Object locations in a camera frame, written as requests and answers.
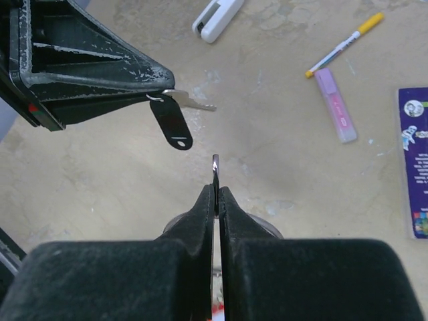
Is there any pink translucent lead case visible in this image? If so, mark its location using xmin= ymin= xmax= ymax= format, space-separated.
xmin=314 ymin=68 xmax=357 ymax=143

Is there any white stapler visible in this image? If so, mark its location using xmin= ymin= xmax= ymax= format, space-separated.
xmin=192 ymin=0 xmax=245 ymax=43

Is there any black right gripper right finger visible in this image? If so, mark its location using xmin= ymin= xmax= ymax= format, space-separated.
xmin=219 ymin=187 xmax=424 ymax=320

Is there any large metal keyring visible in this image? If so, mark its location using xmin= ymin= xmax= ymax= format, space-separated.
xmin=212 ymin=154 xmax=220 ymax=219

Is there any silver key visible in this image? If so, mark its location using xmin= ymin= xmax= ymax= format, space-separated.
xmin=162 ymin=89 xmax=217 ymax=112

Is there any purple paperback book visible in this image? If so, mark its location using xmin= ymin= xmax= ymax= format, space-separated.
xmin=398 ymin=87 xmax=427 ymax=240

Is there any black white key tag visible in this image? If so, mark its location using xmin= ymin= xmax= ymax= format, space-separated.
xmin=147 ymin=94 xmax=193 ymax=150

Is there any yellow capped marker pen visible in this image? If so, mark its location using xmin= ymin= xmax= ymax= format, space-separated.
xmin=305 ymin=12 xmax=384 ymax=79

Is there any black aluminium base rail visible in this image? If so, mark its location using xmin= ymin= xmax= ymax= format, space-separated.
xmin=0 ymin=229 xmax=26 ymax=301

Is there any red key tag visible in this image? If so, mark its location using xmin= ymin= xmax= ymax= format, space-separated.
xmin=210 ymin=303 xmax=225 ymax=321

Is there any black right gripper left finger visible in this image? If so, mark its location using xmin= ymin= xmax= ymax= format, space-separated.
xmin=1 ymin=185 xmax=215 ymax=320

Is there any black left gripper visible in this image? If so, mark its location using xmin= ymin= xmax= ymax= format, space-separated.
xmin=1 ymin=1 xmax=175 ymax=131

